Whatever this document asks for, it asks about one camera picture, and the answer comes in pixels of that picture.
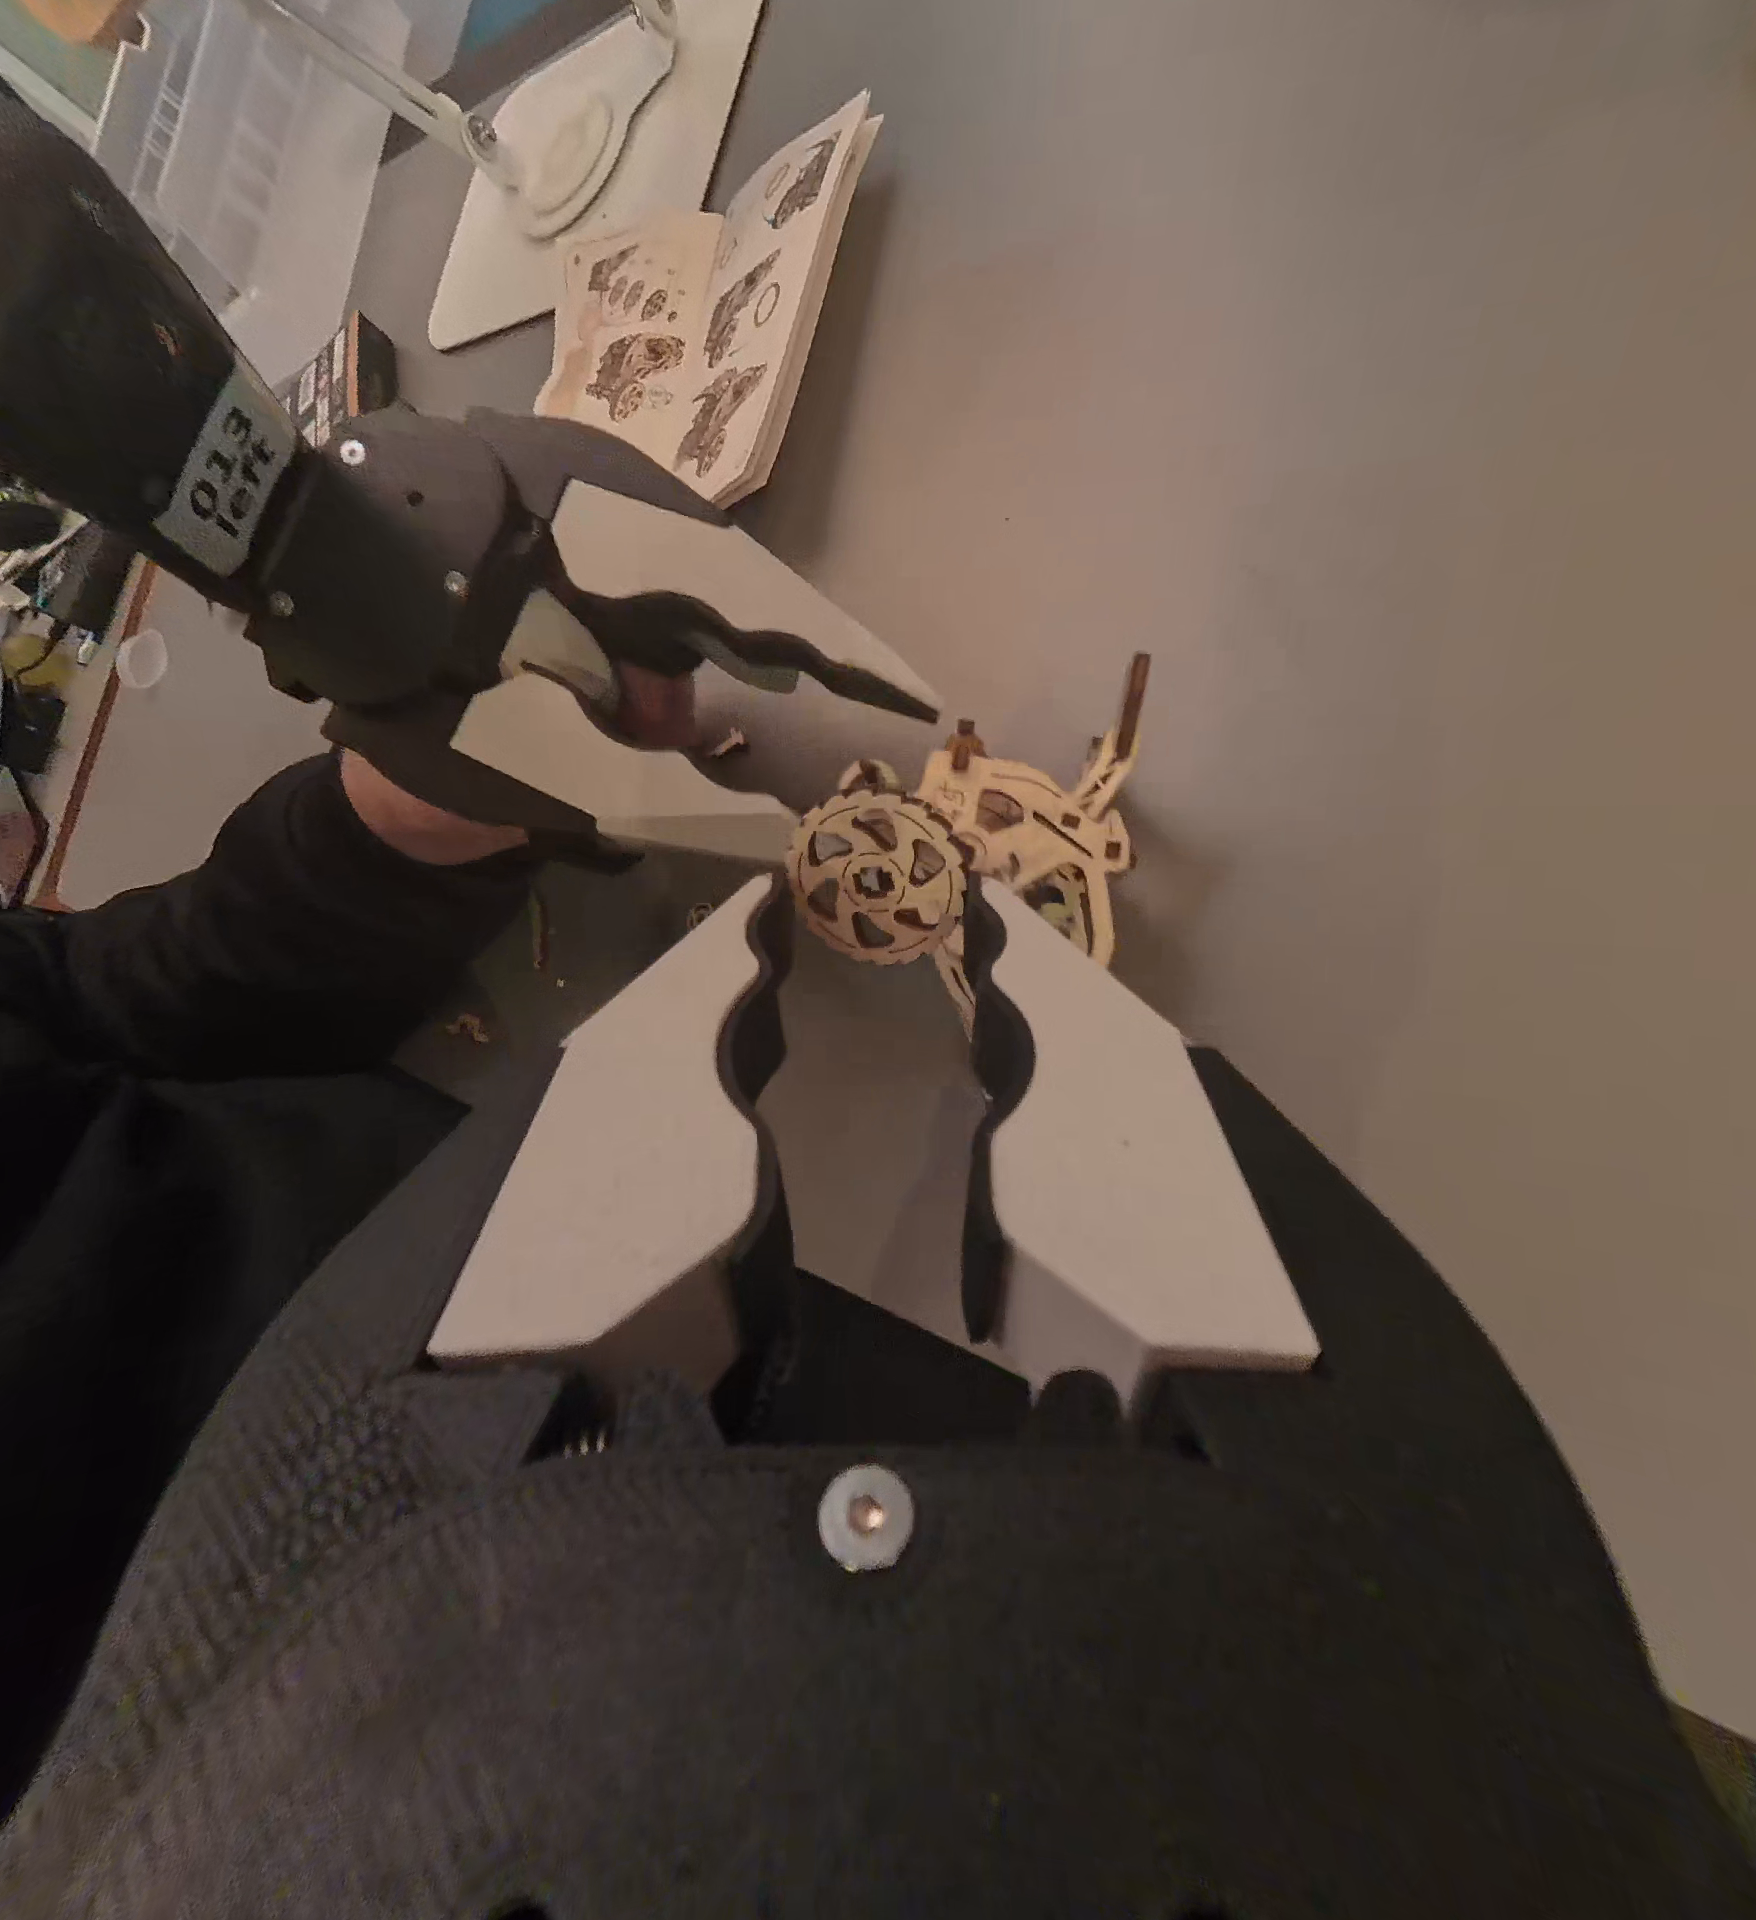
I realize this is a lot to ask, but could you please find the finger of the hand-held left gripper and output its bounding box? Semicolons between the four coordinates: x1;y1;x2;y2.
535;476;944;728
449;672;808;868

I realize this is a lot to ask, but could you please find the black cardboard box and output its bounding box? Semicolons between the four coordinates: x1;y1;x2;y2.
277;312;399;449

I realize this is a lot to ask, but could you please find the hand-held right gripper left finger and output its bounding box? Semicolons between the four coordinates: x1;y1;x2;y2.
428;875;800;1371

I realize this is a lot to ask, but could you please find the clear plastic drawer cabinet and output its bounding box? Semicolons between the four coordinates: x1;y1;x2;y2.
89;0;415;303

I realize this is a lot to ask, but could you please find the thick wooden wheel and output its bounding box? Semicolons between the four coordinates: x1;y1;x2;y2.
783;792;970;971

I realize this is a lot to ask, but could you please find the wooden buggy model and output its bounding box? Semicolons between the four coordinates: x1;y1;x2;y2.
835;652;1158;1039

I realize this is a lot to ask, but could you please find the person's left hand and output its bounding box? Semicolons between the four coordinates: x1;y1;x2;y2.
337;667;704;864

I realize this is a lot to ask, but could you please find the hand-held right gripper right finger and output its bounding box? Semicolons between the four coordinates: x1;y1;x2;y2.
960;877;1326;1395

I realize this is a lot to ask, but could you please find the instruction booklet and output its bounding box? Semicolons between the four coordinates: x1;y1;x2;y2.
531;90;887;511

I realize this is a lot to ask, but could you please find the white book stand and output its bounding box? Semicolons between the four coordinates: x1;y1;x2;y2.
269;0;769;354

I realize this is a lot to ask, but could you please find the person's black clothing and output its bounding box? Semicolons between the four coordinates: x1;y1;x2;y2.
0;854;478;1920

